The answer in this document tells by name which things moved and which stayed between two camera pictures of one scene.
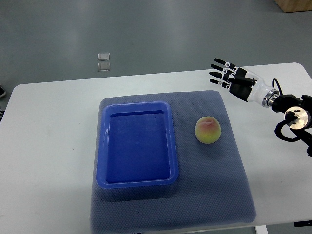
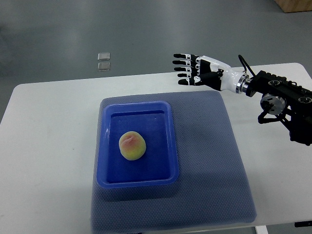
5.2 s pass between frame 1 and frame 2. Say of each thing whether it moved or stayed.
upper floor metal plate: stayed
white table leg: stayed
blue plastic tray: stayed
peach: moved
